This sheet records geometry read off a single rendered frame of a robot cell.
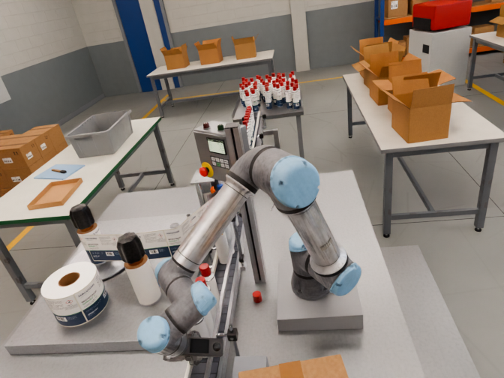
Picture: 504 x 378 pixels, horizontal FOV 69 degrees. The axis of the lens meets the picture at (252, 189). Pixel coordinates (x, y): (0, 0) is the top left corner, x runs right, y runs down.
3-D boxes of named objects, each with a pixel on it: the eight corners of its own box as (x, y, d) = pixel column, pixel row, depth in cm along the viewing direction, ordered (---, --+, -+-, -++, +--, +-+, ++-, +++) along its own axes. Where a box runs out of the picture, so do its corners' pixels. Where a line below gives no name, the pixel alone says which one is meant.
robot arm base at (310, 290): (290, 271, 143) (286, 252, 138) (330, 268, 141) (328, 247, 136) (292, 302, 130) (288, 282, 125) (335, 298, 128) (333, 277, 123)
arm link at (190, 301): (189, 266, 95) (155, 296, 93) (208, 290, 86) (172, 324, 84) (204, 283, 100) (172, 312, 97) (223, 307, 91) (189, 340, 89)
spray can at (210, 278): (210, 304, 137) (198, 261, 127) (223, 303, 137) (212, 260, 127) (208, 315, 133) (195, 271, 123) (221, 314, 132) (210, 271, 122)
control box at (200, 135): (221, 166, 145) (211, 120, 136) (254, 174, 134) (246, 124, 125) (202, 177, 138) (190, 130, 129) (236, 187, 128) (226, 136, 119)
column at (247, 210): (256, 275, 154) (226, 123, 122) (266, 274, 153) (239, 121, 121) (255, 283, 150) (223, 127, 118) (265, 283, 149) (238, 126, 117)
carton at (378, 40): (349, 74, 435) (349, 40, 417) (388, 69, 430) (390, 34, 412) (356, 82, 401) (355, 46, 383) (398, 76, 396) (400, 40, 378)
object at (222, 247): (220, 257, 160) (211, 218, 150) (232, 256, 159) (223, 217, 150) (218, 265, 156) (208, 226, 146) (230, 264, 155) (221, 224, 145)
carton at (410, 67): (370, 109, 323) (370, 65, 305) (434, 100, 316) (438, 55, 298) (382, 126, 284) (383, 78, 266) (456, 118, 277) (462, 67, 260)
